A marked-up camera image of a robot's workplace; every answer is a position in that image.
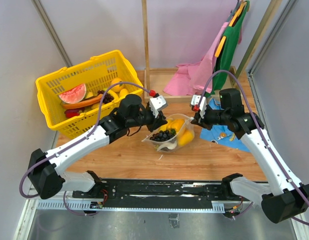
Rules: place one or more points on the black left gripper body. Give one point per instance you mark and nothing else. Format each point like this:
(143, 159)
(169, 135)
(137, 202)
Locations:
(151, 121)

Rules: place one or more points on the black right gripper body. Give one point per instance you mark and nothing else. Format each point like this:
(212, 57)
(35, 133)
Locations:
(212, 117)

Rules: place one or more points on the dark blue grape bunch toy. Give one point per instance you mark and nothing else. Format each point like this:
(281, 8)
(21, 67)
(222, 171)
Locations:
(163, 136)

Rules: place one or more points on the yellow bell pepper toy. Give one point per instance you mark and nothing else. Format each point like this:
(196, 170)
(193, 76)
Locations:
(175, 125)

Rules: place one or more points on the clear zip top bag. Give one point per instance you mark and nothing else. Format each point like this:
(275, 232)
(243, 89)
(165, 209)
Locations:
(187, 125)

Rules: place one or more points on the white garlic bulb toy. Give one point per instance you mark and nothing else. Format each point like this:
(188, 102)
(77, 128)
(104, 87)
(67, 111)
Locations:
(171, 145)

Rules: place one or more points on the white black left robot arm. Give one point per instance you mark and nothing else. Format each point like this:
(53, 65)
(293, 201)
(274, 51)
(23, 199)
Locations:
(47, 170)

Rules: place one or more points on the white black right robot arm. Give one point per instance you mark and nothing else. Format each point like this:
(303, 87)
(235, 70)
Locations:
(285, 196)

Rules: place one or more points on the blue cartoon print cloth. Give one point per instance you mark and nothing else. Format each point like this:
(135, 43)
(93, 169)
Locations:
(221, 135)

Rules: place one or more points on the yellow lemon toy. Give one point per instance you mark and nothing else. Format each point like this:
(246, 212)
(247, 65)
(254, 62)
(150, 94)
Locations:
(123, 92)

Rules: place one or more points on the pink cloth garment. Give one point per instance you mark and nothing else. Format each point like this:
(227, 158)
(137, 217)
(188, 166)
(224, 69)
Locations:
(192, 77)

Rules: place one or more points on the yellow banana toy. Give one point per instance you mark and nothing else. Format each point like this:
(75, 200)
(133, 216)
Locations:
(112, 93)

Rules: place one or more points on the orange fruit toy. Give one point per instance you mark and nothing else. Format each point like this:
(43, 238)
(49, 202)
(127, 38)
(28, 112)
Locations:
(117, 85)

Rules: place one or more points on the yellow clothes hanger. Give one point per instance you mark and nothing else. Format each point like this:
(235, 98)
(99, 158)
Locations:
(220, 46)

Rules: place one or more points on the watermelon slice toy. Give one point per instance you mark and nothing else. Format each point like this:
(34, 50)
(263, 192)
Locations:
(74, 95)

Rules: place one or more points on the orange hot dog toy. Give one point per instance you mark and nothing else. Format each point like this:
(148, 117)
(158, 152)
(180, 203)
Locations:
(83, 103)

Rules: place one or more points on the red chili pepper toy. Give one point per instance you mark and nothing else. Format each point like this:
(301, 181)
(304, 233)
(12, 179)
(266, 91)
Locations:
(70, 113)

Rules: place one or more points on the green cloth garment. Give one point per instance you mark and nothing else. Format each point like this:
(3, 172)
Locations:
(232, 33)

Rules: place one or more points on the yellow plastic shopping basket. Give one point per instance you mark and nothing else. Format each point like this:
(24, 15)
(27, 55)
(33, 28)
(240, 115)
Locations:
(97, 74)

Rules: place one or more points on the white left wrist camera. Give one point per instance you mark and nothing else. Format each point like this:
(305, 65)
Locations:
(156, 103)

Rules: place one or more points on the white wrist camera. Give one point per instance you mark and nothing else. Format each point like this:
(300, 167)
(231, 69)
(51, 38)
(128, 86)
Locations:
(156, 103)
(199, 104)

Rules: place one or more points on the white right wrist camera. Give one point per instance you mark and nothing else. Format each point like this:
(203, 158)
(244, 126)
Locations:
(199, 104)

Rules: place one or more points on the wooden clothes rack frame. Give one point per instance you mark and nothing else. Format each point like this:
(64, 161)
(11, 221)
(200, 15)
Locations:
(157, 78)

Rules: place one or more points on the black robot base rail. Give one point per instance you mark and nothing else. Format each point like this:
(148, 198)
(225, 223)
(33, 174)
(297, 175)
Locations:
(158, 195)

